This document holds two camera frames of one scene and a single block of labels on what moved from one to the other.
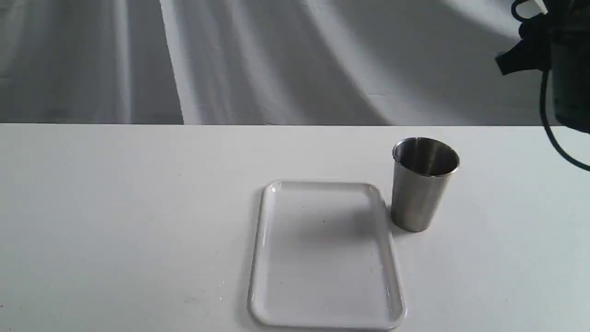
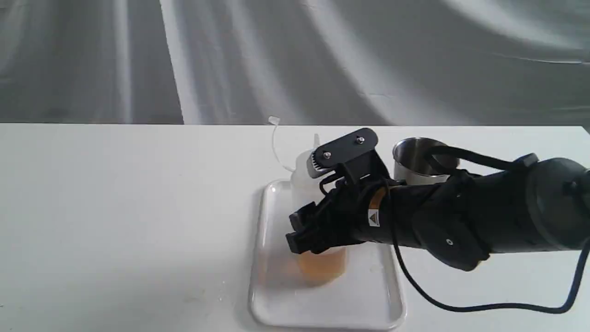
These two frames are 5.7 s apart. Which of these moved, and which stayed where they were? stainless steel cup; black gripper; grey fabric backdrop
Moved: black gripper
Stayed: stainless steel cup; grey fabric backdrop
